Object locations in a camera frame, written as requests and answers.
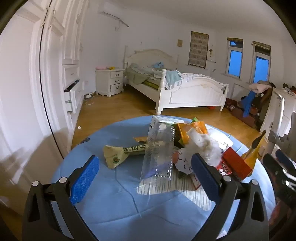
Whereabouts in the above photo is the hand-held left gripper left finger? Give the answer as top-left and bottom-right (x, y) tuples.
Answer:
(22, 155), (100, 241)

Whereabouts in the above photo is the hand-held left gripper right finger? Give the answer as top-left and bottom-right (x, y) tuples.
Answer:
(191, 153), (270, 241)

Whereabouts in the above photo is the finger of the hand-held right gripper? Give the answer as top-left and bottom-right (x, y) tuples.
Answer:
(263, 153), (296, 189)
(275, 149), (296, 170)

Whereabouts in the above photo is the red box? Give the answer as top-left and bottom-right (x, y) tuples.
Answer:
(216, 147), (252, 181)

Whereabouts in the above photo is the yellow snack bag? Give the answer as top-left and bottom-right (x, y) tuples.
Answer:
(242, 131), (266, 170)

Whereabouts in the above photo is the white paper with face print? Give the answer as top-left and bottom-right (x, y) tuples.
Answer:
(172, 148), (197, 173)

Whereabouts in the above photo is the white fluffy plush toy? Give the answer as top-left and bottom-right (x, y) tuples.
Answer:
(185, 130), (223, 166)

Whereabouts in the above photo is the blue tablecloth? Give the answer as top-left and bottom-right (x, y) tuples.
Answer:
(50, 115), (277, 241)

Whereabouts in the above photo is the beige green wrapper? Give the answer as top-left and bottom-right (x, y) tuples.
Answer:
(103, 144), (148, 169)

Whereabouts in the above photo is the white paper packet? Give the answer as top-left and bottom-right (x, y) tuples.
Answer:
(210, 132), (234, 149)

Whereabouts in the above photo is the white grey column stand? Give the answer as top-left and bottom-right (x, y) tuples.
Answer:
(268, 93), (292, 145)

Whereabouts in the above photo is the orange snack bag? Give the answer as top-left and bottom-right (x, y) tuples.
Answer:
(177, 120), (208, 149)

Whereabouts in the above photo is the white cabinet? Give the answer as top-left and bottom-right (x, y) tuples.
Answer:
(260, 87), (296, 139)

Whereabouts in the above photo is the clear plastic package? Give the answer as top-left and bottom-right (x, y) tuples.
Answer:
(136, 122), (175, 195)

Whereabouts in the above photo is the blue garment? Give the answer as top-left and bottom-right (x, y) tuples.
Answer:
(242, 90), (257, 118)

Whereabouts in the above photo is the pink clothes pile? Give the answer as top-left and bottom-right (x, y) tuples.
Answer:
(248, 80), (274, 94)

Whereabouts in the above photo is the white radiator panel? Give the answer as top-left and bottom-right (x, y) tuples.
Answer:
(232, 83), (251, 100)

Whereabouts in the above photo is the white bed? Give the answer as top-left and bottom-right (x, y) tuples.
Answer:
(124, 49), (229, 116)

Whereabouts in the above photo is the open white drawer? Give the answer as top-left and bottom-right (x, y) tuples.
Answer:
(63, 79), (82, 114)

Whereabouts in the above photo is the wide window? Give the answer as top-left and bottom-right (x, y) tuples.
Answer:
(252, 41), (271, 84)

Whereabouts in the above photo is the white nightstand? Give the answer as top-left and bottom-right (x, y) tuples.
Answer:
(95, 69), (126, 97)

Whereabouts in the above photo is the light blue cloth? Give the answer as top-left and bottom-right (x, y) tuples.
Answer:
(165, 70), (184, 84)

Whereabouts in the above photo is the narrow window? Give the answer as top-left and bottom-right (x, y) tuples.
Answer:
(225, 37), (244, 78)

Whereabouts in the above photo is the green blanket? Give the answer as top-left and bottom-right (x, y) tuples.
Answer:
(125, 62), (166, 85)

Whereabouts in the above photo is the white built-in wardrobe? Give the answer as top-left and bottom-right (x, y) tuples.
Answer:
(0, 0), (90, 209)

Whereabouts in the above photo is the wall calendar poster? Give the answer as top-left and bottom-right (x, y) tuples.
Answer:
(188, 31), (210, 69)

